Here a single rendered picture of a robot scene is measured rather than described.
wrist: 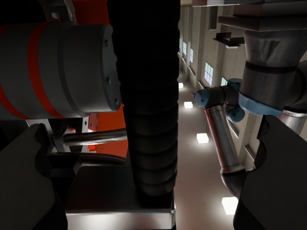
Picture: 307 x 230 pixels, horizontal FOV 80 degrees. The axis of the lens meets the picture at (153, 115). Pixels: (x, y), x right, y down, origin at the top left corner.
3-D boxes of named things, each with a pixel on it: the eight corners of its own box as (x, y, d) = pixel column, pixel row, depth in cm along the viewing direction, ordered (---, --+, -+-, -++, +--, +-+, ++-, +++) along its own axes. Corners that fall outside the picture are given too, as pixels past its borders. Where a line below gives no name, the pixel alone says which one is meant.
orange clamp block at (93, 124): (62, 129, 54) (76, 134, 63) (89, 128, 54) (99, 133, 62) (65, 107, 56) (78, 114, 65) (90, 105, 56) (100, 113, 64)
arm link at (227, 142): (222, 206, 76) (190, 94, 85) (245, 198, 78) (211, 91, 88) (239, 213, 65) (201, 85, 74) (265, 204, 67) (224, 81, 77)
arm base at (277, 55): (342, 24, 36) (322, 73, 41) (291, 20, 49) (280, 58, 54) (266, 28, 36) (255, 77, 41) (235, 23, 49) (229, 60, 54)
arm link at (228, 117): (248, 106, 82) (244, 122, 86) (232, 96, 91) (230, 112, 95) (233, 109, 80) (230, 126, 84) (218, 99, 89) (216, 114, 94)
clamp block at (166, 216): (55, 213, 14) (73, 248, 16) (176, 211, 13) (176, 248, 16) (79, 164, 18) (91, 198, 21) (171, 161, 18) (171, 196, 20)
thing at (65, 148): (50, 136, 36) (66, 175, 41) (149, 133, 35) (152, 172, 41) (82, 98, 51) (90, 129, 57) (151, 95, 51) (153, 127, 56)
